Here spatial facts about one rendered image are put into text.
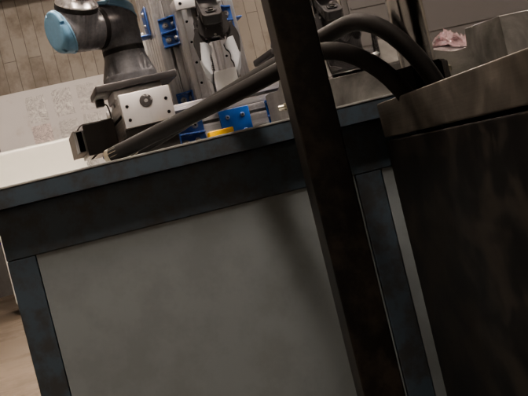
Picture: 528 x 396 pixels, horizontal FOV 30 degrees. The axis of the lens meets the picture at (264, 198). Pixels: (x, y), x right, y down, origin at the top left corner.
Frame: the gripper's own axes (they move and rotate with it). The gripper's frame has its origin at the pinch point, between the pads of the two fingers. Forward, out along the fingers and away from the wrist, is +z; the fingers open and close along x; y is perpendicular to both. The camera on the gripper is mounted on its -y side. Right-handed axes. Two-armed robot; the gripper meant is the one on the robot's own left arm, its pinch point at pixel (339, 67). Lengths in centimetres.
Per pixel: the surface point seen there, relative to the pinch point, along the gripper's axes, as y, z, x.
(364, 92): -47.8, 9.5, 7.7
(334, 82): -47.8, 6.5, 13.0
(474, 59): -31.6, 7.3, -21.5
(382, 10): 913, -128, -282
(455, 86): -110, 15, 11
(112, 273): -59, 31, 62
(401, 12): -77, 0, 6
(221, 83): -14.5, -1.4, 30.6
